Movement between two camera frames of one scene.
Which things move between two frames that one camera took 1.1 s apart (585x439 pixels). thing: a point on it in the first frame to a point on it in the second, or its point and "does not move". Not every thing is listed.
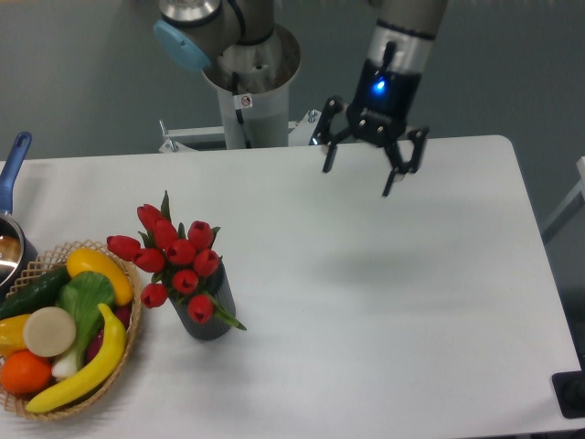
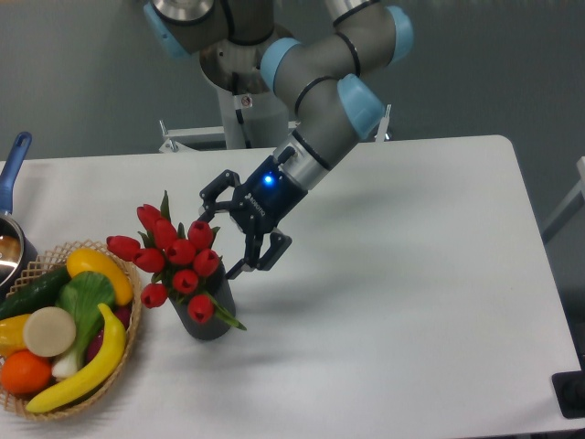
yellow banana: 101,369 does not move
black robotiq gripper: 377,115 to 265,198
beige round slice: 48,331 does not move
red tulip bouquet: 186,255 does not move
